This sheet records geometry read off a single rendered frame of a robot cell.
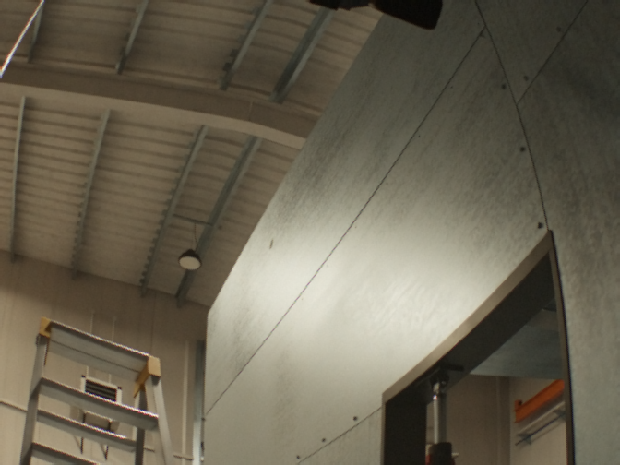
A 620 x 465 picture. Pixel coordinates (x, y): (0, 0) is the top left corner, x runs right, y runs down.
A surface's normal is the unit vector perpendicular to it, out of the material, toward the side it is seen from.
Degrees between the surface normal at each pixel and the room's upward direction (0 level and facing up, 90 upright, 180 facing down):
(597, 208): 90
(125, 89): 90
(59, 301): 90
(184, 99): 90
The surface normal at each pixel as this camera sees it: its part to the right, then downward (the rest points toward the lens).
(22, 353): 0.36, -0.57
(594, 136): -0.93, -0.24
